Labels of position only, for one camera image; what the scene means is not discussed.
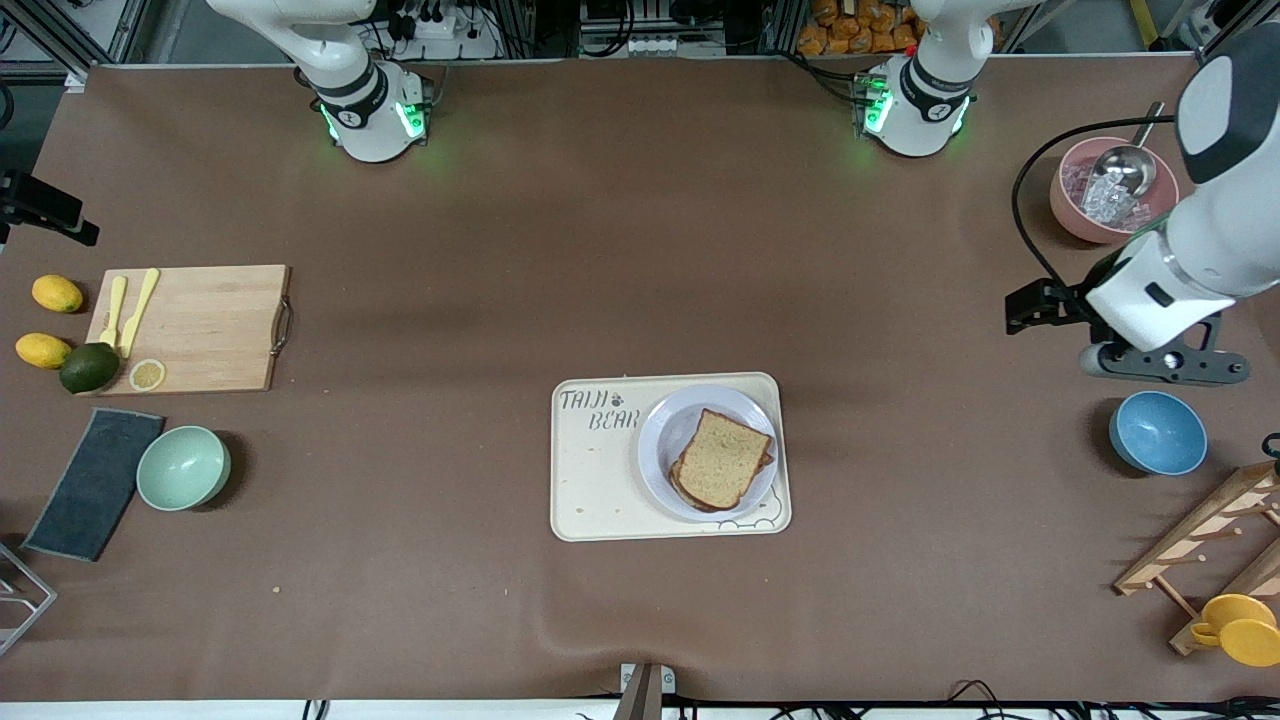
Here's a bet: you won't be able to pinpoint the pale wholegrain bread slice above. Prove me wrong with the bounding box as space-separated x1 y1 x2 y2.
676 408 774 511

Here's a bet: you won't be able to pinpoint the pale blue round plate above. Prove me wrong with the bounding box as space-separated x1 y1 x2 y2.
636 384 781 524

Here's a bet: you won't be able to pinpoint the toasted brown bread slice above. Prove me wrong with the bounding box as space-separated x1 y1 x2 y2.
668 450 776 514

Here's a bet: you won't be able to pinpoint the yellow lemon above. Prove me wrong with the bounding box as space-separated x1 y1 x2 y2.
15 333 73 370
33 275 84 314

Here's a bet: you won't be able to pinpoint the yellow plastic fork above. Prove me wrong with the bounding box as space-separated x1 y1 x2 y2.
99 276 129 349

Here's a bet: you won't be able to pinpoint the pink bowl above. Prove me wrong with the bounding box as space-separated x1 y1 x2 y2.
1049 136 1181 246

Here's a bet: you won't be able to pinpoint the yellow plastic knife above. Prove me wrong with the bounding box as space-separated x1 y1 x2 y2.
120 270 161 359

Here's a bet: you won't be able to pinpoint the clear ice cubes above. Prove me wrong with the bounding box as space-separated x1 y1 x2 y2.
1062 160 1161 231

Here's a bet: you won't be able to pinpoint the dark green avocado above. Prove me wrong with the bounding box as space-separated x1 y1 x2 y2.
59 342 121 395

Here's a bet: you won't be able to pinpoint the metal scoop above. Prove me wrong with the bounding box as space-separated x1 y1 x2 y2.
1085 101 1166 201

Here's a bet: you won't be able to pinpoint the wooden cutting board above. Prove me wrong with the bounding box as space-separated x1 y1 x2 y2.
85 264 294 397

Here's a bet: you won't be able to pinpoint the blue bowl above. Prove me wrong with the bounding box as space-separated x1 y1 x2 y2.
1108 390 1209 477

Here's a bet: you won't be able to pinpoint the dark grey sponge cloth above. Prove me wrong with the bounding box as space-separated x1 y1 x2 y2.
22 407 166 562

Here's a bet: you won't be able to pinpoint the mint green bowl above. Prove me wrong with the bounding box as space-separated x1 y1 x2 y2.
136 425 232 513

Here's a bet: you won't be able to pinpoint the wooden dish rack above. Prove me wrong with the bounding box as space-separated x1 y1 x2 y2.
1113 460 1280 658

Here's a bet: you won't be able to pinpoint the orange bread rolls pile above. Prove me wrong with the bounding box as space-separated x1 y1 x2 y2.
797 0 926 58

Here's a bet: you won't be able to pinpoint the yellow cup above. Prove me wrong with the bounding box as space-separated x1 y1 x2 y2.
1189 594 1280 668

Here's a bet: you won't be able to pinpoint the white power strip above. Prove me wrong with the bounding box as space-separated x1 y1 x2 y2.
385 0 501 61

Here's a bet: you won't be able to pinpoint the cream tray with bear print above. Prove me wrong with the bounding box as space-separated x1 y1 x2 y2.
549 372 793 543

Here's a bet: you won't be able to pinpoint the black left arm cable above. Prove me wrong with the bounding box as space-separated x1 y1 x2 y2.
1012 115 1176 301

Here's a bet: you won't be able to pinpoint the aluminium frame profile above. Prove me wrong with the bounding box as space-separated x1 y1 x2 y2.
40 0 151 93

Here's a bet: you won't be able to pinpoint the metal wire rack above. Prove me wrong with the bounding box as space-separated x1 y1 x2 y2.
0 540 58 658

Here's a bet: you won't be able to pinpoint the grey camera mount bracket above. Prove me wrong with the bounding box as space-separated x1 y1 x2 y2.
612 662 676 720

